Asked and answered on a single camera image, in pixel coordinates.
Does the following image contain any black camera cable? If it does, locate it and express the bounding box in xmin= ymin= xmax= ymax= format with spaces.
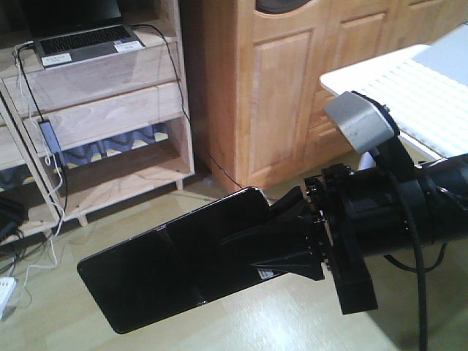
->
xmin=380 ymin=146 xmax=449 ymax=351

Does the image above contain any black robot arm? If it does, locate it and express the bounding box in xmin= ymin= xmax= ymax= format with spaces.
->
xmin=222 ymin=155 xmax=467 ymax=314

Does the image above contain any grey usb hub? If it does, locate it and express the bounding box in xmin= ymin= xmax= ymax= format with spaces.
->
xmin=39 ymin=121 xmax=61 ymax=154

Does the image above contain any white laptop cable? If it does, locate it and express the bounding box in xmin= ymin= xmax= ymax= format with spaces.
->
xmin=12 ymin=42 xmax=67 ymax=312

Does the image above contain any wooden wardrobe cabinet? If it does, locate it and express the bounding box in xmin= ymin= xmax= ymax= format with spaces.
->
xmin=179 ymin=0 xmax=467 ymax=192

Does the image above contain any white table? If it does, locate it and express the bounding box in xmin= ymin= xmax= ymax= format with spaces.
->
xmin=320 ymin=23 xmax=467 ymax=159

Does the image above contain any white power strip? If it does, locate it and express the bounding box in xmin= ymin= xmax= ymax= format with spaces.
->
xmin=0 ymin=276 xmax=17 ymax=319

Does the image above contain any black foldable smartphone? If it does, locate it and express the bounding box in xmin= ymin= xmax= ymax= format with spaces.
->
xmin=77 ymin=187 xmax=271 ymax=334

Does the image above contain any grey laptop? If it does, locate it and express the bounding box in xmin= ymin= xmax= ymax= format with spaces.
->
xmin=20 ymin=0 xmax=145 ymax=69

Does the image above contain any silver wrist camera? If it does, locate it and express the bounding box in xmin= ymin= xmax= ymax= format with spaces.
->
xmin=323 ymin=91 xmax=399 ymax=154

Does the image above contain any black laptop cable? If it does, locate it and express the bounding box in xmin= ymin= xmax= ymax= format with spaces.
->
xmin=129 ymin=23 xmax=249 ymax=191

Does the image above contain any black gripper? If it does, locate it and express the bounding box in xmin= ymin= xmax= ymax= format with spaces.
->
xmin=221 ymin=164 xmax=412 ymax=314

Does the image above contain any light wooden shelf unit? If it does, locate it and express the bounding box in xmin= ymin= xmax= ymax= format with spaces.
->
xmin=1 ymin=1 xmax=194 ymax=242

